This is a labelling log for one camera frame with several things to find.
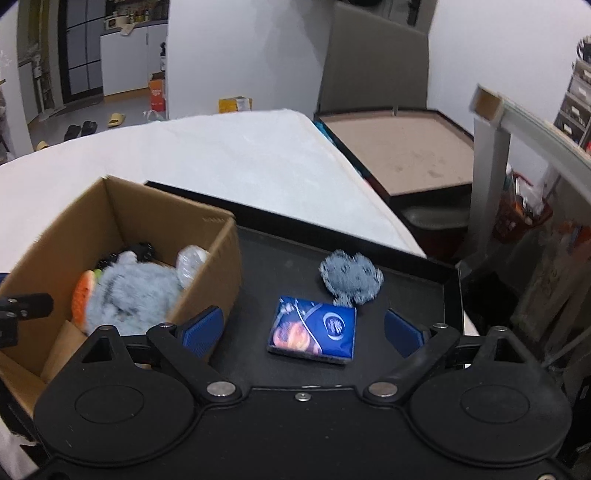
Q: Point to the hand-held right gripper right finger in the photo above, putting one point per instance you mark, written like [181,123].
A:
[406,332]

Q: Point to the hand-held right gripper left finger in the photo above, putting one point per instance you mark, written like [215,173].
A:
[203,330]

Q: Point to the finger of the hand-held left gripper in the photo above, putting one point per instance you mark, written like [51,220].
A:
[27,305]

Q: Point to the orange burger plush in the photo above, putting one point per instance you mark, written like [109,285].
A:
[82,295]

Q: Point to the white soft ball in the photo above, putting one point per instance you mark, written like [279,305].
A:
[189,265]

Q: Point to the brown cardboard box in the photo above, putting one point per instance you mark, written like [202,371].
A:
[55,240]

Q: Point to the large blue-grey fluffy plush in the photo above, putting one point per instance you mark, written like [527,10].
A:
[134,295]

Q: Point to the blue tissue packet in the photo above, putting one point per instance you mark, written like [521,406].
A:
[309,330]

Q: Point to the black beaded scrunchie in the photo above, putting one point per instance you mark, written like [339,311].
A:
[143,251]

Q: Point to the black tray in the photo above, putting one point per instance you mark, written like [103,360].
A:
[277,258]

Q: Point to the small blue-grey fluffy plush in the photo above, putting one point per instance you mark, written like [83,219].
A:
[351,277]

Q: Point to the grey stool seat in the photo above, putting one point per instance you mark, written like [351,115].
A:
[434,218]

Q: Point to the red basket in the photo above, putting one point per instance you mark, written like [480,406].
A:
[512,221]

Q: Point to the beige hanging cloth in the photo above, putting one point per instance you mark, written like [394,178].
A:
[549,277]

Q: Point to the yellow slipper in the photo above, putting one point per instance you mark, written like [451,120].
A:
[41,146]
[115,121]

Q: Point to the black slipper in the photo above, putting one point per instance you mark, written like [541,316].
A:
[72,133]
[89,128]

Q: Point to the grey metal desk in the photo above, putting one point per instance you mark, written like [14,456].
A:
[489,152]

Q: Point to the yellow box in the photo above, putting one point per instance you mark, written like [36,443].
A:
[235,105]

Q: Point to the orange box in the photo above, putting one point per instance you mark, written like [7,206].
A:
[157,94]

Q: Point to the white cabinet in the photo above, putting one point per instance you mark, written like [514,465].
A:
[124,60]

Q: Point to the black framed glass door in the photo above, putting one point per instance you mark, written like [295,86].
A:
[83,46]

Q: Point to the grey drawer organizer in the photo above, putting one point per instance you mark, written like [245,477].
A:
[577,106]

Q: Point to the brown board in black frame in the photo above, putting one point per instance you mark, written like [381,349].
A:
[397,147]

